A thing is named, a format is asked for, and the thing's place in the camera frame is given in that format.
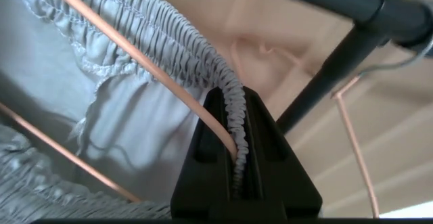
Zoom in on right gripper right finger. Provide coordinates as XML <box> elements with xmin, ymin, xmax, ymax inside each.
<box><xmin>242</xmin><ymin>85</ymin><xmax>323</xmax><ymax>219</ymax></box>

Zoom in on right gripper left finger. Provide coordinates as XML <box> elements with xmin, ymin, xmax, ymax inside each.
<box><xmin>170</xmin><ymin>87</ymin><xmax>237</xmax><ymax>219</ymax></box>

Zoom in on black clothes rack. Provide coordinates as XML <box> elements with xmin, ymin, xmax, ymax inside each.
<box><xmin>250</xmin><ymin>0</ymin><xmax>433</xmax><ymax>134</ymax></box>

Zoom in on beige curtain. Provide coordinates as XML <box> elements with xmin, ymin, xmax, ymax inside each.
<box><xmin>141</xmin><ymin>0</ymin><xmax>433</xmax><ymax>219</ymax></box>

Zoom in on pale grey shorts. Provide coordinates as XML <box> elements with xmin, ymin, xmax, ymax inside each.
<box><xmin>0</xmin><ymin>0</ymin><xmax>250</xmax><ymax>220</ymax></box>

